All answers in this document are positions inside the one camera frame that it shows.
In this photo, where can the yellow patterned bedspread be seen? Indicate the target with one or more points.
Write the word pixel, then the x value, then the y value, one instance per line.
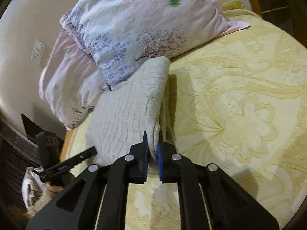
pixel 240 101

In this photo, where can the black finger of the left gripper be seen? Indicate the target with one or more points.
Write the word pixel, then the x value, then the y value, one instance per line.
pixel 79 158

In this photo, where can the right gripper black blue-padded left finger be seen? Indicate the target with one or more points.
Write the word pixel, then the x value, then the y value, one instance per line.
pixel 97 198

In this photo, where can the pink floral left pillow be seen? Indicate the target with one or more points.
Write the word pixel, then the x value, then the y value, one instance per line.
pixel 71 83

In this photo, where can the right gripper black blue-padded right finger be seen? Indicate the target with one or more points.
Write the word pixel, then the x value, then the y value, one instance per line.
pixel 208 197

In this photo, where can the person's left hand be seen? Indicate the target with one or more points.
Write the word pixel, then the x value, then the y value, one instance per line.
pixel 54 189

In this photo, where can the white wall switch plate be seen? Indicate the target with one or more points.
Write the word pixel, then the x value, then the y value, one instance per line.
pixel 37 51

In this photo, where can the blue floral right pillow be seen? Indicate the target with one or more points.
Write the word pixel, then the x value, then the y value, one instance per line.
pixel 121 35

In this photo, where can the grey cable-knit sweater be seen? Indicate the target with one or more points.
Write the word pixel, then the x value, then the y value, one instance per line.
pixel 136 106

